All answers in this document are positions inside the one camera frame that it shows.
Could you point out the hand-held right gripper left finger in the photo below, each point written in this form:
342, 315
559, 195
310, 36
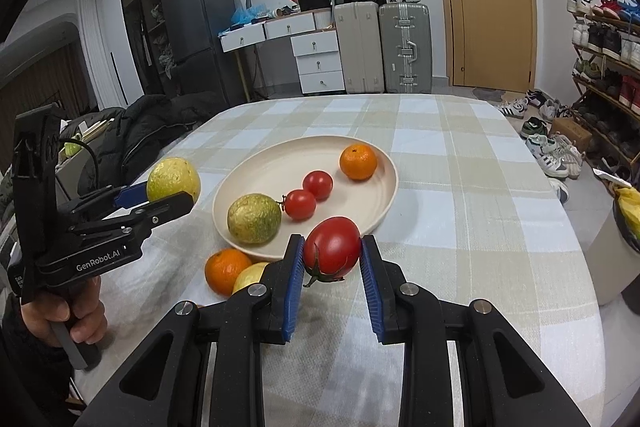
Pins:
295, 287

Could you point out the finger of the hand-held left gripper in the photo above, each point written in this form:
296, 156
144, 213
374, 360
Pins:
165, 208
131, 195

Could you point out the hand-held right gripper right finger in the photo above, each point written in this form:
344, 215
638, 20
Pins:
372, 287

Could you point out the red tomato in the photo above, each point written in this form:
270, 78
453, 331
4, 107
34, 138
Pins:
318, 185
300, 205
332, 252

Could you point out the orange mandarin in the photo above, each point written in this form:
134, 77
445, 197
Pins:
358, 162
225, 269

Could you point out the green yellow wrinkled fruit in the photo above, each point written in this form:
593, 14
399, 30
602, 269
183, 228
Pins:
254, 218

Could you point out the cream plate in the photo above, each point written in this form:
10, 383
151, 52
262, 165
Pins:
270, 177

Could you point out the person's left forearm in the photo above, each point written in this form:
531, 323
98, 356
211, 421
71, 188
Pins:
25, 377

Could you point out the person's left hand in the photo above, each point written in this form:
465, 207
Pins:
87, 312

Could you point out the green mug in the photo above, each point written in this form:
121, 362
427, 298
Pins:
71, 149

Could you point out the black jacket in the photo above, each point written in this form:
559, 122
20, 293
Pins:
140, 122

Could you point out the brown curtain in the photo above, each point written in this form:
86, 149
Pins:
40, 92

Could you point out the checked beige tablecloth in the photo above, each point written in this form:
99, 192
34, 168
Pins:
475, 207

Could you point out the white curtain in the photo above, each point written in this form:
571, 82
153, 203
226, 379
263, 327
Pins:
95, 52

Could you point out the dark grey refrigerator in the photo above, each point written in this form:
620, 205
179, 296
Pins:
200, 22

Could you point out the blue plastic bag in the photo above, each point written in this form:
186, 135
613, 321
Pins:
247, 16

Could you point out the pile of white sneakers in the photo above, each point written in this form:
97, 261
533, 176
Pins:
550, 157

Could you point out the white drawer desk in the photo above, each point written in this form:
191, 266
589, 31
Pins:
315, 44

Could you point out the beige suitcase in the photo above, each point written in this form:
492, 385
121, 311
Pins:
357, 47

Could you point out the silver suitcase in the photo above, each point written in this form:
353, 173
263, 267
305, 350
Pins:
405, 42

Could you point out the brown cardboard box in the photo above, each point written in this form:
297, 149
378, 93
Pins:
570, 134

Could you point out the yellow bag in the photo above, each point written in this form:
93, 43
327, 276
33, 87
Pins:
627, 207

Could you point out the wooden door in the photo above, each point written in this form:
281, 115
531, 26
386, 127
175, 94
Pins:
490, 37

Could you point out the wooden shoe rack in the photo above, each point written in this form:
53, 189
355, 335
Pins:
612, 94

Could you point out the assorted shoes group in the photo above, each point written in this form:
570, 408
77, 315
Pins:
610, 42

